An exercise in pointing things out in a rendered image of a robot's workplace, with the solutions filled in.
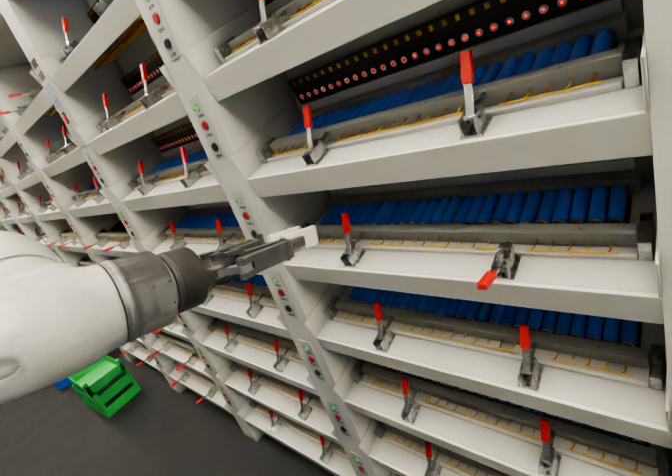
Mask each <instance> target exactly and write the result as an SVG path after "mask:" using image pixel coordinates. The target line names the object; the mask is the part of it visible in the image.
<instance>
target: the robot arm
mask: <svg viewBox="0 0 672 476"><path fill-rule="evenodd" d="M256 237H257V240H253V239H248V240H247V241H243V242H240V243H237V244H233V245H230V246H226V247H223V248H220V249H216V250H213V251H210V252H204V253H201V254H198V255H197V254H196V253H195V252H194V251H193V250H191V249H190V248H188V247H179V248H176V249H173V250H169V251H166V252H162V253H159V254H157V255H156V254H155V253H153V252H150V251H144V252H140V253H136V254H133V255H129V256H126V257H122V258H118V259H115V260H111V261H110V260H108V261H104V262H102V263H100V264H96V265H91V266H86V267H77V268H76V267H75V266H73V265H71V264H65V263H64V262H63V261H62V260H61V259H60V258H59V257H58V256H57V254H56V253H54V252H53V251H52V250H51V249H49V248H48V247H47V246H45V245H44V244H42V243H40V242H39V241H37V240H35V239H33V238H30V237H28V236H25V235H22V234H19V233H14V232H8V231H0V404H2V403H5V402H8V401H11V400H14V399H17V398H20V397H22V396H25V395H28V394H30V393H33V392H35V391H38V390H40V389H43V388H45V387H47V386H50V385H52V384H54V383H57V382H59V381H61V380H63V379H65V378H67V377H70V376H72V375H74V374H76V373H78V372H80V371H82V370H84V369H86V368H87V367H89V366H91V365H93V364H95V363H97V362H98V361H99V360H101V359H102V358H103V357H104V356H106V355H107V354H108V353H110V352H111V351H113V350H114V349H116V348H118V347H120V346H122V345H124V344H126V343H128V342H133V341H135V340H137V339H138V338H140V337H142V336H144V335H147V334H149V333H151V332H153V331H157V330H158V329H160V328H163V327H165V326H167V325H171V324H172V323H173V322H174V321H175V319H176V316H177V314H180V313H182V312H185V311H187V310H190V309H192V308H194V307H197V306H199V305H202V304H203V303H204V302H205V301H206V300H207V297H208V294H209V293H208V292H209V288H210V286H211V284H213V283H214V284H215V283H216V285H222V284H225V283H228V282H229V281H230V280H231V279H233V278H236V277H240V280H242V281H245V280H247V279H249V278H251V277H252V276H254V275H255V274H257V273H259V272H261V271H264V270H266V269H268V268H271V267H273V266H275V265H277V264H280V263H282V262H284V261H290V260H291V259H292V258H293V257H295V256H294V253H296V252H299V251H301V250H304V249H306V248H309V247H312V246H314V245H317V244H318V243H319V241H318V236H317V231H316V226H315V225H312V226H309V227H306V228H303V229H301V226H296V227H293V228H289V229H286V230H283V231H280V232H277V233H274V234H271V235H268V236H265V237H263V233H261V234H256ZM264 238H265V240H264Z"/></svg>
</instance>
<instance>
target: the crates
mask: <svg viewBox="0 0 672 476"><path fill-rule="evenodd" d="M54 384H55V385H56V387H57V388H58V389H59V390H61V389H63V388H65V387H67V386H69V385H70V384H73V385H72V387H73V389H74V390H75V392H76V393H77V395H78V396H79V397H80V399H81V400H82V401H83V402H84V403H85V405H86V406H87V407H89V408H91V409H93V410H95V411H96V412H98V413H100V414H102V415H104V416H106V417H107V418H110V417H111V416H112V415H113V414H114V413H115V412H116V411H118V410H119V409H120V408H121V407H122V406H123V405H124V404H126V403H127V402H128V401H129V400H130V399H131V398H132V397H134V396H135V395H136V394H137V393H138V392H139V391H140V390H141V388H140V387H139V385H138V384H137V382H136V381H135V379H134V378H133V376H132V375H131V373H130V372H129V370H128V369H127V368H125V367H124V365H123V364H122V362H121V361H120V359H118V358H117V359H114V358H112V357H110V356H109V353H108V354H107V355H106V356H104V357H103V358H102V359H101V360H99V361H98V362H97V363H95V364H93V365H91V366H89V367H87V368H86V369H84V370H82V371H80V372H78V373H76V374H74V375H72V376H70V377H67V378H65V379H63V380H61V381H59V382H57V383H54Z"/></svg>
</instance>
